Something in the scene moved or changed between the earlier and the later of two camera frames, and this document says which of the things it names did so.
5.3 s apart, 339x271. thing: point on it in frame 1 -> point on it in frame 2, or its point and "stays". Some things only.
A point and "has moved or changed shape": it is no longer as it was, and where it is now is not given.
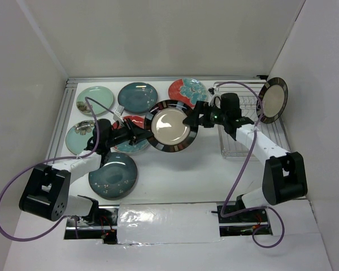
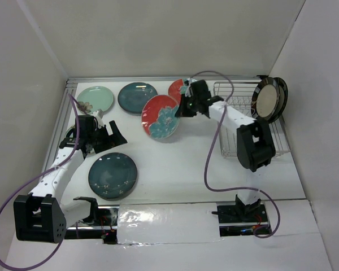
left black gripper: (136, 134) -> (112, 140)
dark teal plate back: (137, 97) stays
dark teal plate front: (116, 178) stays
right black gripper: (201, 113) -> (183, 107)
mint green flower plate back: (99, 94) stays
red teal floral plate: (139, 146) -> (158, 116)
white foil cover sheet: (157, 223) stays
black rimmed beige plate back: (164, 119) -> (283, 93)
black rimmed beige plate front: (274, 96) has moved or changed shape
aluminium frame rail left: (57, 140) stays
